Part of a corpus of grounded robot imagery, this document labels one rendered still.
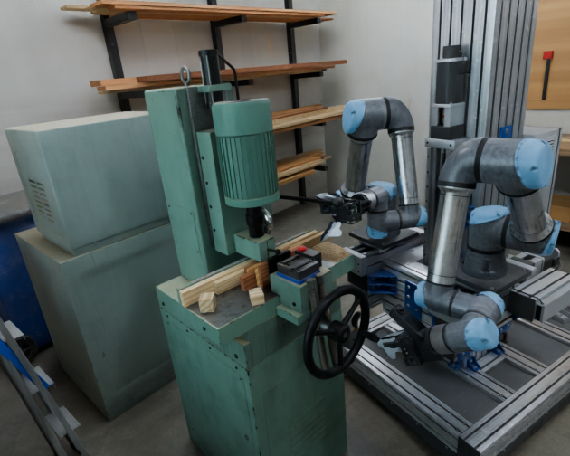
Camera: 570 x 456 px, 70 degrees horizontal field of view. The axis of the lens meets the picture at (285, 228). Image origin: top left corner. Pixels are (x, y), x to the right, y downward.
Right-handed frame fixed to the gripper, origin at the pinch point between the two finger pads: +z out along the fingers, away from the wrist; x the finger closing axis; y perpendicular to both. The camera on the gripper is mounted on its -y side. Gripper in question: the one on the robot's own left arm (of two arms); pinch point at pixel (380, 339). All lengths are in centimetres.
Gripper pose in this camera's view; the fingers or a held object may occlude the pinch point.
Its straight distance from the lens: 132.0
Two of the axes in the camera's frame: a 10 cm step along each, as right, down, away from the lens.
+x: 7.2, -3.2, 6.1
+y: 4.5, 8.9, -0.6
